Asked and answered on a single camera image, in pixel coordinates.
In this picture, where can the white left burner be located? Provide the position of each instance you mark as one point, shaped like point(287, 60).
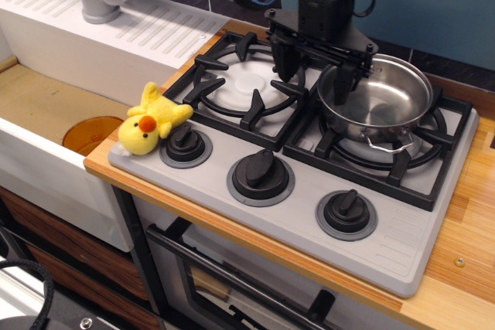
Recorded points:
point(241, 80)

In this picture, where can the stainless steel pan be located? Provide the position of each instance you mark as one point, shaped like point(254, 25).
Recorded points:
point(384, 109)

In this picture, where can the yellow stuffed duck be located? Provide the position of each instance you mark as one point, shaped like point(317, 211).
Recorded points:
point(153, 119)

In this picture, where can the orange plastic plate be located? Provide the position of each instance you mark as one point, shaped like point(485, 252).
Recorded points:
point(86, 135)

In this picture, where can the white toy sink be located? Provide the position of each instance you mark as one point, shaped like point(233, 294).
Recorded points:
point(58, 70)

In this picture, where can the oven door with handle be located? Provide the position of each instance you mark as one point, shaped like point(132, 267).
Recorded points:
point(172, 240)

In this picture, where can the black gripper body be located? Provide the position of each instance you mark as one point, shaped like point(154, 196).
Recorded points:
point(323, 30)

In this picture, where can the grey toy stove top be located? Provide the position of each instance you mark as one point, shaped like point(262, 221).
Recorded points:
point(364, 187)

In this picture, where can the black right burner grate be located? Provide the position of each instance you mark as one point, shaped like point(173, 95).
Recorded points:
point(416, 180)

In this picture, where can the black left stove knob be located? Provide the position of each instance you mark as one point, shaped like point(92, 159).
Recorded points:
point(185, 148)

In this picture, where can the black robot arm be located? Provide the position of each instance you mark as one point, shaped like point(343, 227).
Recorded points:
point(322, 29)

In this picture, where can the wooden drawer front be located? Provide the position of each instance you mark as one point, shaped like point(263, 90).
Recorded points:
point(79, 263)

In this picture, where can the black middle stove knob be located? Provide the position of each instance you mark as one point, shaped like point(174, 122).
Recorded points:
point(261, 179)

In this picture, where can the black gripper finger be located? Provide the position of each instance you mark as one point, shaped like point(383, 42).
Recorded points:
point(348, 76)
point(285, 56)

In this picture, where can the black left burner grate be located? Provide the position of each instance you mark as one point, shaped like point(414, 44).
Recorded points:
point(266, 127)

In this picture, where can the black stove knob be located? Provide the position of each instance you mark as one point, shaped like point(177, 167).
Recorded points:
point(261, 179)
point(185, 148)
point(346, 215)

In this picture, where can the black right stove knob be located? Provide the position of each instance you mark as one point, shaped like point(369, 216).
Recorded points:
point(346, 215)

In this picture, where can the black burner grate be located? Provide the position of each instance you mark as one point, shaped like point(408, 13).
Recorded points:
point(266, 127)
point(416, 180)

